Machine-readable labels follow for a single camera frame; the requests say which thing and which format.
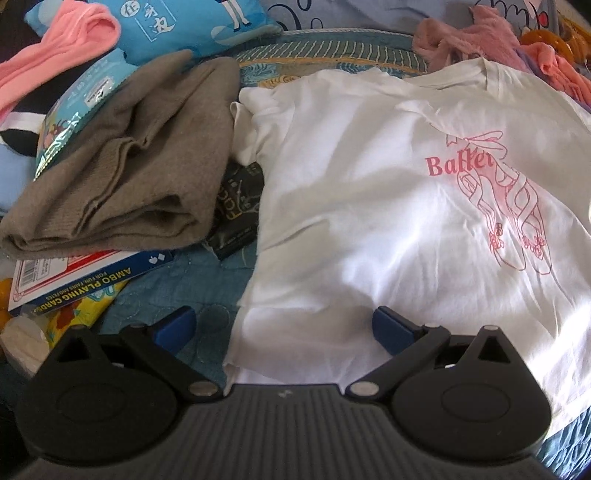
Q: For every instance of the pale wooden block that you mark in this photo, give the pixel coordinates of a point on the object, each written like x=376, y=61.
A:
x=21, y=346

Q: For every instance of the taupe knit garment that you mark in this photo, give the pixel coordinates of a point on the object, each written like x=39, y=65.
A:
x=138, y=175

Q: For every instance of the grey printed pillow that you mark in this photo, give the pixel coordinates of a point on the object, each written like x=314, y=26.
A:
x=369, y=14

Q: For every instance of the yellow snack packet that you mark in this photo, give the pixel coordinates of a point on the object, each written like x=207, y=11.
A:
x=78, y=314

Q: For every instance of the blue cartoon cushion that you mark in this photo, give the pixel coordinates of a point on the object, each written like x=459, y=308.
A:
x=184, y=27

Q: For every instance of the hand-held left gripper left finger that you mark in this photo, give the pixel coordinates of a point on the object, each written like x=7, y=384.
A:
x=178, y=323

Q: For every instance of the pink fluffy jacket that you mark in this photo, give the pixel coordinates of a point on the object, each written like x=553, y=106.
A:
x=489, y=41

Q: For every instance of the teal foil snack packet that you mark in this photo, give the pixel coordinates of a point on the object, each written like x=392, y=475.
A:
x=78, y=101

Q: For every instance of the blue playing card box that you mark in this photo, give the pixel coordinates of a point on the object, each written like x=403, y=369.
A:
x=92, y=281

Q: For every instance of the black printed packet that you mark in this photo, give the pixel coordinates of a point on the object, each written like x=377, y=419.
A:
x=235, y=217

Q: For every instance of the orange fox plush toy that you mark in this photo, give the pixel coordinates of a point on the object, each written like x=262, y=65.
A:
x=554, y=38

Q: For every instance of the salmon pink garment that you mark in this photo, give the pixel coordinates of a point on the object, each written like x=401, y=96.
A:
x=554, y=67
x=55, y=50

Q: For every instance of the light blue cloth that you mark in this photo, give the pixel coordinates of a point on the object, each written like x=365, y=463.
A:
x=14, y=184

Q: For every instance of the white printed t-shirt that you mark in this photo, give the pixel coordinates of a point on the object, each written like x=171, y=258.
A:
x=369, y=207

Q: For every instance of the blue patterned quilted mat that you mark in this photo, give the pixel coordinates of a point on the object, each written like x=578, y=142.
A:
x=184, y=286

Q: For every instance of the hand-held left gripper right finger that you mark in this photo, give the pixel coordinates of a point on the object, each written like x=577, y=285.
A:
x=392, y=328

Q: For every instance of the black clothing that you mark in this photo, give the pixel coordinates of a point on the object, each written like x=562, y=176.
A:
x=18, y=138

